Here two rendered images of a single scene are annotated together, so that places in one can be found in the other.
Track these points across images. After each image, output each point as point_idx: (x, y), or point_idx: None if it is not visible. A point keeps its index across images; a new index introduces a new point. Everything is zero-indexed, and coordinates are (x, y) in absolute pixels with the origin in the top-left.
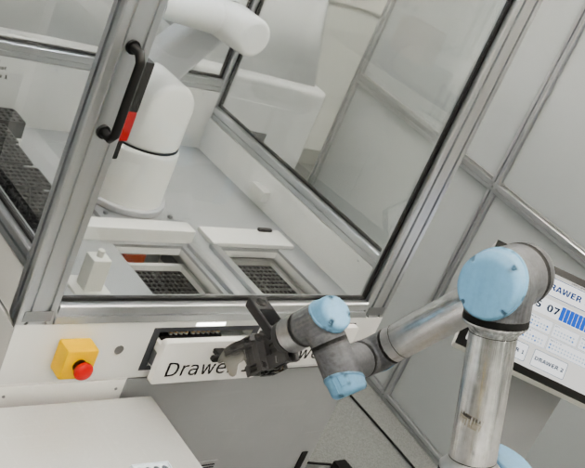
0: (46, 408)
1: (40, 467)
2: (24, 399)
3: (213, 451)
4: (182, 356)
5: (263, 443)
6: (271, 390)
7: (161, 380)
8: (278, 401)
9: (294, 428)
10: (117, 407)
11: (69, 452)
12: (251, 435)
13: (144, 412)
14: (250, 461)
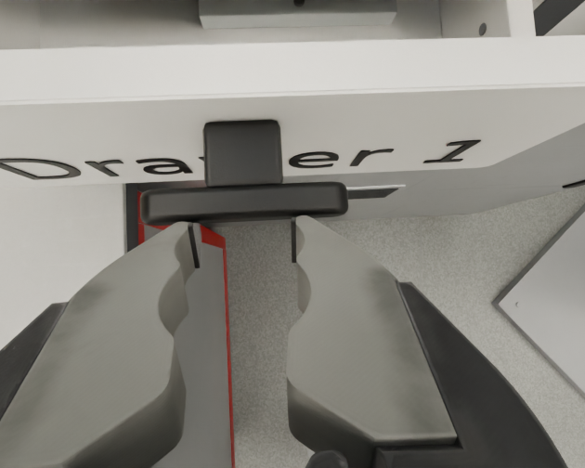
0: None
1: None
2: None
3: (394, 181)
4: (16, 144)
5: (509, 175)
6: (570, 130)
7: (38, 182)
8: (578, 142)
9: None
10: None
11: None
12: (483, 171)
13: (58, 234)
14: (475, 185)
